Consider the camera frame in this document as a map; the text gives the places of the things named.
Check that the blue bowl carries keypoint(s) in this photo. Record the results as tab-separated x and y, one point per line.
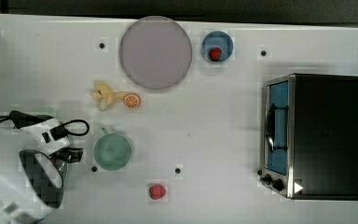
218	39

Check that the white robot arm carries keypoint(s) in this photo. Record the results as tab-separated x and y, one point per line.
34	152

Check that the green mug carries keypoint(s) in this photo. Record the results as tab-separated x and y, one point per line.
112	151

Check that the peeled toy banana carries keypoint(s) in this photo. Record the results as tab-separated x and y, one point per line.
105	95

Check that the orange slice toy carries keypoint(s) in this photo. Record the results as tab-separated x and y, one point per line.
132	100

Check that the strawberry in blue bowl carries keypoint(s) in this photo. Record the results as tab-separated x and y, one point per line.
215	54

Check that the strawberry on table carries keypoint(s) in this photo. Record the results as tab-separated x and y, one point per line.
157	192

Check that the grey round plate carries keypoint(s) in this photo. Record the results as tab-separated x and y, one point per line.
155	52

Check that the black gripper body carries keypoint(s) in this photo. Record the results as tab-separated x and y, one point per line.
68	154

